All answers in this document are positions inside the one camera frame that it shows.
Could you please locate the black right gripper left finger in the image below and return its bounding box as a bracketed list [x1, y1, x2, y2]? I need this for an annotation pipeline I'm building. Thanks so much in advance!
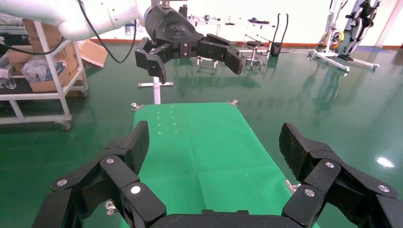
[31, 120, 167, 228]

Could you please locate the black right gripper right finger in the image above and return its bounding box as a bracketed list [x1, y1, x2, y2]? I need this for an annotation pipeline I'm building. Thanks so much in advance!
[278, 123, 403, 228]

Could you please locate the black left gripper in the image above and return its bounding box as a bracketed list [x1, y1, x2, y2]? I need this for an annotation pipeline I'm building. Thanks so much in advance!
[134, 4, 245, 85]

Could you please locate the flat brown cardboard sheet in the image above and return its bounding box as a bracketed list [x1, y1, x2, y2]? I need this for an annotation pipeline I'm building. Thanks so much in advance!
[77, 39, 109, 69]

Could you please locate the brown cardboard storage box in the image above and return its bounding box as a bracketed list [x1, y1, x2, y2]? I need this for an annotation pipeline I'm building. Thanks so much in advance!
[22, 19, 64, 53]
[28, 67, 71, 94]
[6, 42, 79, 75]

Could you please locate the white work table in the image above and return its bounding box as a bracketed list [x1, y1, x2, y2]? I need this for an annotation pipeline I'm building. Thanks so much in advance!
[187, 17, 276, 41]

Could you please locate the black round stool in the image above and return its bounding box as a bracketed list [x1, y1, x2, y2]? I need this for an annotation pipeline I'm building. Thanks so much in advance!
[244, 40, 265, 70]

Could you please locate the yellow wheel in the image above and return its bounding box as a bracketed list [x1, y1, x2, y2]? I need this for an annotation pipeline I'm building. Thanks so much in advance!
[330, 28, 345, 49]

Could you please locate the white metal shelf cart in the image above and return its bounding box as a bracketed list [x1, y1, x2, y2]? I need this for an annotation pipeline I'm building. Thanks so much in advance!
[0, 19, 89, 132]

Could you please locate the clear plastic bag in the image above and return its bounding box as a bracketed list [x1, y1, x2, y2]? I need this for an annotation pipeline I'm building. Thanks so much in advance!
[20, 56, 64, 83]

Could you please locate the clear plastic bottle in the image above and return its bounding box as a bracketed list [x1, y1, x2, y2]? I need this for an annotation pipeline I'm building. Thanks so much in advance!
[0, 67, 17, 90]

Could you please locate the black white humanoid robot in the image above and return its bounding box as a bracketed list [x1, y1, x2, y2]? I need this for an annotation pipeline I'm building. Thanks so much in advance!
[336, 0, 382, 62]

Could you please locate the white floor stand post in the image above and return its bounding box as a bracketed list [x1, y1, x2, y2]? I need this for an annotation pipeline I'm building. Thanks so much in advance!
[137, 76, 174, 105]

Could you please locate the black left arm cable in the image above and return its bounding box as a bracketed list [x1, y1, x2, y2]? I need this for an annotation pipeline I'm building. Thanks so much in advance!
[77, 0, 138, 64]
[0, 37, 65, 56]

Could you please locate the black device with loop handle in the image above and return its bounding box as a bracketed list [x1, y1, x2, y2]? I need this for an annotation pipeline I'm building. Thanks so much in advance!
[270, 12, 289, 57]

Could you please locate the white metal support frame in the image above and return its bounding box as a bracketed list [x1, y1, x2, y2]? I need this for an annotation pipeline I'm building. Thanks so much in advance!
[307, 0, 381, 72]

